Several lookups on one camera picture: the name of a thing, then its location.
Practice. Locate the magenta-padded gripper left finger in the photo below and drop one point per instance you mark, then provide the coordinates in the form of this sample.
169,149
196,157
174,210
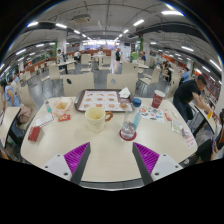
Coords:
77,156

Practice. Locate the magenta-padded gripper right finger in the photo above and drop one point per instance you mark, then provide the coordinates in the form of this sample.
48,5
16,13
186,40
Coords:
146,156

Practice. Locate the clear blue-capped water bottle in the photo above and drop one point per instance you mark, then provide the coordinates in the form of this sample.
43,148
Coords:
130,121

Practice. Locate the flat round red coaster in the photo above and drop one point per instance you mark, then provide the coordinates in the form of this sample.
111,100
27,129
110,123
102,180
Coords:
134,137

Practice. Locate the small red sauce packet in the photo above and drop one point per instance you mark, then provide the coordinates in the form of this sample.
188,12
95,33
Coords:
64,117

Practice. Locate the cream ceramic mug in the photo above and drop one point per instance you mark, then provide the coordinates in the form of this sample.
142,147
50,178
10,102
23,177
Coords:
95,119

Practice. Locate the printed paper flyer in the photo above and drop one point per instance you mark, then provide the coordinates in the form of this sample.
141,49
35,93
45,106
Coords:
151,114

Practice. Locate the clear plastic packet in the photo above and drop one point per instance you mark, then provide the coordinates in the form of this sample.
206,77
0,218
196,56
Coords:
180,127

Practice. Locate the white table sticker sign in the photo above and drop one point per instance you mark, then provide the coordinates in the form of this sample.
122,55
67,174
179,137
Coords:
190,140

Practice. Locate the white paper receipt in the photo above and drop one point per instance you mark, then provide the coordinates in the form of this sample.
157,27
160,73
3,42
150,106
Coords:
44,120

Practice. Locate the crumpled food wrapper bag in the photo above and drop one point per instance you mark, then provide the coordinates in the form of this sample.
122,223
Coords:
62,106

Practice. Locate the red paper cup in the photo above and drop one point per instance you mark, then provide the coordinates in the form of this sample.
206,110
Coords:
158,99

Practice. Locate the dark food tray with paper liner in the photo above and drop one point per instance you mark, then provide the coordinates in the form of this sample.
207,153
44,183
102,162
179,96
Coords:
100,100

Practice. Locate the crumpled white napkin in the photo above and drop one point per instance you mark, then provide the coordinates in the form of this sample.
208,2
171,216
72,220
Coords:
125,93

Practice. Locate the pink bag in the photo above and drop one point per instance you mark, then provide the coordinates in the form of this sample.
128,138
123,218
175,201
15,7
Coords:
24,114

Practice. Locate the person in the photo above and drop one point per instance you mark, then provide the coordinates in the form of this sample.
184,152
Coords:
9,95
186,93
216,141

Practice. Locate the beige chair with round hole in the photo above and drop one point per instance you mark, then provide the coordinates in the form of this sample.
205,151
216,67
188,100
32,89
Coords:
121,83
78,85

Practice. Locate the beige neighbouring table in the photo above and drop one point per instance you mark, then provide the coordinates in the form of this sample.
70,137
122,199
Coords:
8,121

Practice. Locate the group of beige chairs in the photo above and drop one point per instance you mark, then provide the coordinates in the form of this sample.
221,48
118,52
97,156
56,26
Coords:
86,60

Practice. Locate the group of ceiling lights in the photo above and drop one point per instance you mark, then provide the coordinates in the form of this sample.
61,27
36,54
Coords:
138,22

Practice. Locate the ceiling air conditioner unit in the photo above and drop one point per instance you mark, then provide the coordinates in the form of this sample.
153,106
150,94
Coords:
81,18

